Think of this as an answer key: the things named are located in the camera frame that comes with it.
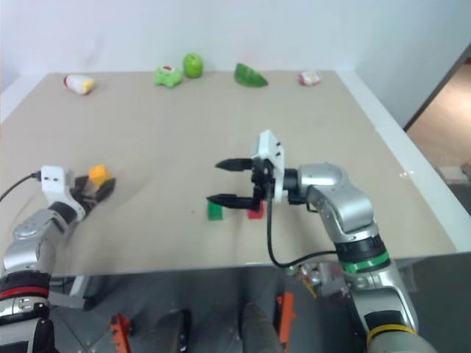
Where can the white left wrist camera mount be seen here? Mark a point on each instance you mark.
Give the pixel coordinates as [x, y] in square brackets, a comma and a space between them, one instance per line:
[53, 180]

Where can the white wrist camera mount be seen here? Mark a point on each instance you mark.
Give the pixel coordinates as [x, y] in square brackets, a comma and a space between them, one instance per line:
[270, 149]
[53, 180]

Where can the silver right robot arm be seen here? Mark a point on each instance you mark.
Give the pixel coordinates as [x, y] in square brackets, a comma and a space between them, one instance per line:
[342, 206]

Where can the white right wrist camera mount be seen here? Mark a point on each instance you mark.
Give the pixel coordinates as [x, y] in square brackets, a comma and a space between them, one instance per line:
[270, 149]

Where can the white table frame bracket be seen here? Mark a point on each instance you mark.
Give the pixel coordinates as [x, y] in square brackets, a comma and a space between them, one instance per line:
[70, 294]

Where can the yellow-orange cube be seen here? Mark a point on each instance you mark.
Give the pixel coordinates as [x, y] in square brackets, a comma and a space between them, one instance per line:
[98, 173]

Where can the white red yellow toy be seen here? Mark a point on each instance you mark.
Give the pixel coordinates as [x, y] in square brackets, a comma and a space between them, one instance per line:
[78, 84]

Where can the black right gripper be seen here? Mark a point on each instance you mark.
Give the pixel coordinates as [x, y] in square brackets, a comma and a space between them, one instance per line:
[265, 178]

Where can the red cube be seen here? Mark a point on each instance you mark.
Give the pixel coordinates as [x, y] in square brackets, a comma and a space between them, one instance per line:
[255, 214]

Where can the red white toy packet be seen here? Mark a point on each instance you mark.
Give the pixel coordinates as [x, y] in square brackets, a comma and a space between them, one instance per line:
[308, 78]

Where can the orange clamp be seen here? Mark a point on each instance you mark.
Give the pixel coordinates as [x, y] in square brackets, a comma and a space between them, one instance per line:
[119, 332]
[286, 320]

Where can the green frog-shaped toy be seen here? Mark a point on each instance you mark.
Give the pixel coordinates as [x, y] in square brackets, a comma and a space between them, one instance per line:
[167, 76]

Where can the brown box on floor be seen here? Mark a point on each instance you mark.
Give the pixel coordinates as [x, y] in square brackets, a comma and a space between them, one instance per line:
[452, 173]

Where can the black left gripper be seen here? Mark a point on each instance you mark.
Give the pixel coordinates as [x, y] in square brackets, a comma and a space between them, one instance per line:
[85, 198]

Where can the green cube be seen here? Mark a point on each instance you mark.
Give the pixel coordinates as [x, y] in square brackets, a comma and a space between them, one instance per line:
[215, 213]

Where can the colourful clutter under table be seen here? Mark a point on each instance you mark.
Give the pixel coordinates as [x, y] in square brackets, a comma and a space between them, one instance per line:
[312, 277]

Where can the green toy melon slice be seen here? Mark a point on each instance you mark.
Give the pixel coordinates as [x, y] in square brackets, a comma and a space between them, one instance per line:
[248, 76]

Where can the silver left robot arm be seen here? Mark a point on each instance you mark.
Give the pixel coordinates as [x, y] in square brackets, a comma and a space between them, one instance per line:
[25, 235]

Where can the green toy apple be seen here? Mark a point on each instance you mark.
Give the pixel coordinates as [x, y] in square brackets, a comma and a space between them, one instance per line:
[193, 66]

